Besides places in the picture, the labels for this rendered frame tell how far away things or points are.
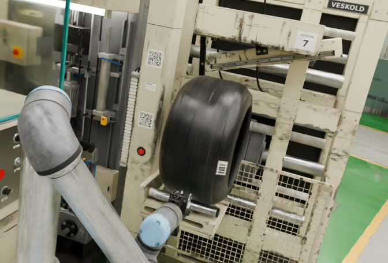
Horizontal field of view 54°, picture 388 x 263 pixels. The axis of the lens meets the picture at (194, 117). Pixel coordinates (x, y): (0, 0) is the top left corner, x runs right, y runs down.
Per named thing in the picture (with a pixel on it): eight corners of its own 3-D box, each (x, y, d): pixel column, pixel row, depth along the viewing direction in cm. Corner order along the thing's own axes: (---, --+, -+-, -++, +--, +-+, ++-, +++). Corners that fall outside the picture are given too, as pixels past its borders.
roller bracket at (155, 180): (136, 203, 175) (139, 184, 172) (167, 173, 212) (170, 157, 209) (142, 206, 174) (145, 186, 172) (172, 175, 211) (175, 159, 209)
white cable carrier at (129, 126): (119, 165, 188) (131, 71, 175) (124, 161, 193) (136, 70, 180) (127, 167, 187) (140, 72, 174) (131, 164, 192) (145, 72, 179)
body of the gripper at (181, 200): (193, 194, 142) (183, 204, 131) (188, 215, 143) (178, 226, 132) (174, 188, 144) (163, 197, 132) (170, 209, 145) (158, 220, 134)
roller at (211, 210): (145, 193, 176) (149, 184, 178) (146, 196, 179) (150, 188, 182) (217, 215, 167) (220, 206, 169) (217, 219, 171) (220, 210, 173)
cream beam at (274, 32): (193, 33, 188) (198, 3, 184) (206, 33, 211) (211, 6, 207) (317, 57, 173) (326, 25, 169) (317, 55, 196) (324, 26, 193)
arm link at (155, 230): (131, 237, 118) (146, 212, 116) (147, 223, 130) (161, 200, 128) (156, 255, 116) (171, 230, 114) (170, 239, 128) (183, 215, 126)
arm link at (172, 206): (175, 235, 127) (149, 226, 130) (180, 229, 132) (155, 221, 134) (181, 210, 126) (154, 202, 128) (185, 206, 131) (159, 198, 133)
